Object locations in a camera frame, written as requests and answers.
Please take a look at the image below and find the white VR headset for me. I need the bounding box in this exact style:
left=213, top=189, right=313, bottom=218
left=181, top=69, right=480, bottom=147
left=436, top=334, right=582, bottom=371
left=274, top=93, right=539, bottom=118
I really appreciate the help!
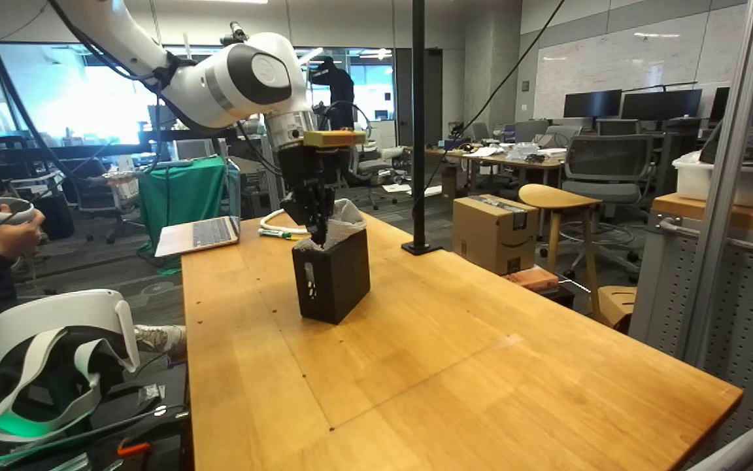
left=0, top=288, right=142, bottom=444

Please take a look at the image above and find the white plastic bin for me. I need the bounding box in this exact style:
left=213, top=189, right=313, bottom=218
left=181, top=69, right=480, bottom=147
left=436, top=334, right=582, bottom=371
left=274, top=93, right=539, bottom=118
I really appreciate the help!
left=671, top=150, right=753, bottom=215

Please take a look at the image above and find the grey mesh office chair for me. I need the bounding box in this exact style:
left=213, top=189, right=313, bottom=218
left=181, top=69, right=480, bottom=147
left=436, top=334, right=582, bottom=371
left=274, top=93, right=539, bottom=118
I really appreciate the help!
left=563, top=130, right=659, bottom=263

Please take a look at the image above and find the red handled tool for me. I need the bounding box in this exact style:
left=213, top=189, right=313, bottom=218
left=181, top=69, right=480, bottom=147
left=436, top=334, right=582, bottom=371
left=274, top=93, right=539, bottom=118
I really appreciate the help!
left=113, top=440, right=153, bottom=464

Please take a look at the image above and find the wooden shelf board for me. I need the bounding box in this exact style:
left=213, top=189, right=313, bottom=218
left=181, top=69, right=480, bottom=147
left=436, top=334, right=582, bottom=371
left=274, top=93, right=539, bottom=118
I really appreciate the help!
left=651, top=190, right=753, bottom=241

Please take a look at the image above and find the brown cardboard box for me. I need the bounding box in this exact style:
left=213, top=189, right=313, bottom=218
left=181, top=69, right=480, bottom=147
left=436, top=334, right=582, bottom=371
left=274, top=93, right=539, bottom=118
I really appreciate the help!
left=449, top=190, right=540, bottom=277

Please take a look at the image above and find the small black computer monitor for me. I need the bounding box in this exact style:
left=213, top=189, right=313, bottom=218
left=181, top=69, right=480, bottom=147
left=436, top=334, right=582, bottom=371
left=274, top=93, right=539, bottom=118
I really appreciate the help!
left=563, top=88, right=621, bottom=121

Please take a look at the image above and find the green cloth covered cart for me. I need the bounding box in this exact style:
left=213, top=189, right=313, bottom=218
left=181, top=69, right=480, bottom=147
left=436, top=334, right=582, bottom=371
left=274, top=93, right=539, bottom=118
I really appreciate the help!
left=139, top=154, right=230, bottom=256

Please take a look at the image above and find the wide black computer monitor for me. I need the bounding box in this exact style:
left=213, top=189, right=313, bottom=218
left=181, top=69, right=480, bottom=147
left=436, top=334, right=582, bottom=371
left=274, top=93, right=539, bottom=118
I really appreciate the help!
left=620, top=87, right=706, bottom=125

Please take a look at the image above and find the black perforated box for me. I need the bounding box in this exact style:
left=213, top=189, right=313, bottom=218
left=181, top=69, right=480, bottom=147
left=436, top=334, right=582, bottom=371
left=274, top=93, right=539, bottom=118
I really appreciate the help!
left=289, top=223, right=370, bottom=325

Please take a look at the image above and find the wooden stool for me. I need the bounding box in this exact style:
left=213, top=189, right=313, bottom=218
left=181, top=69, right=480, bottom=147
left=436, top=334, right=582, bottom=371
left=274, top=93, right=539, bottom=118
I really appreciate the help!
left=517, top=180, right=604, bottom=271

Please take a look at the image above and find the black hanging cable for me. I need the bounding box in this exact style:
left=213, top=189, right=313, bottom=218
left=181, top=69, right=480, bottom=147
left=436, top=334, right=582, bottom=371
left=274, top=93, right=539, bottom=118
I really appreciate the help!
left=461, top=0, right=569, bottom=135

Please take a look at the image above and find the black pole with base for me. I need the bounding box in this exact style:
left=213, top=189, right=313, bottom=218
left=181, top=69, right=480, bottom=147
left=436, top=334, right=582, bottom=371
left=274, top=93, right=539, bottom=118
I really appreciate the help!
left=400, top=0, right=442, bottom=260

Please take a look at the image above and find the operator hand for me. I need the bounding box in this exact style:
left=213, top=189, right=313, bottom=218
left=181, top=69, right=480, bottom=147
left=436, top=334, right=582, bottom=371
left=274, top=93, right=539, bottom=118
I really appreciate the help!
left=0, top=209, right=46, bottom=262

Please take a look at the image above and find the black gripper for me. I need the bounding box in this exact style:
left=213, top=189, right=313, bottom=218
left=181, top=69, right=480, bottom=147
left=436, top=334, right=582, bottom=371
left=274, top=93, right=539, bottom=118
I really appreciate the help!
left=274, top=144, right=345, bottom=245

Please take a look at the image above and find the wooden background desk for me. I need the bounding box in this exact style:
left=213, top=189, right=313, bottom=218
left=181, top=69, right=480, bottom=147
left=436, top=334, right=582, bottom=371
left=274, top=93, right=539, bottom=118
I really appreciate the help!
left=425, top=142, right=569, bottom=203

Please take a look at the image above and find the small wooden crate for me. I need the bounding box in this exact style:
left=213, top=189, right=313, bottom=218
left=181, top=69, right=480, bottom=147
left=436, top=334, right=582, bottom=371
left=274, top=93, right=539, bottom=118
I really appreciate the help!
left=595, top=284, right=637, bottom=334

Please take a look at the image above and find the silver laptop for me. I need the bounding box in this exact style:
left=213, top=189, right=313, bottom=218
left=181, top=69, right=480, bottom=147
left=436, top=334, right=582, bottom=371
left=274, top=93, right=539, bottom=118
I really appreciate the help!
left=151, top=215, right=244, bottom=262

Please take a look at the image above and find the brown padded seat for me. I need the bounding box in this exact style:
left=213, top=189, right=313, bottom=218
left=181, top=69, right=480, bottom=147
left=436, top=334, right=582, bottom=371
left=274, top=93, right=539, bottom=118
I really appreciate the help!
left=504, top=263, right=566, bottom=299

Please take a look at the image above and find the grey perforated metal panel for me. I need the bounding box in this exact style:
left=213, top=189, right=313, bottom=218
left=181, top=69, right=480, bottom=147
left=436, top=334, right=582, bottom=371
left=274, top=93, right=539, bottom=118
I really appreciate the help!
left=628, top=219, right=753, bottom=413

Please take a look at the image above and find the white terry cloth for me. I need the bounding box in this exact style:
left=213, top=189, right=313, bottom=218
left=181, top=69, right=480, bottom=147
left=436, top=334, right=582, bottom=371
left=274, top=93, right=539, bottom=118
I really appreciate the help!
left=322, top=197, right=369, bottom=250

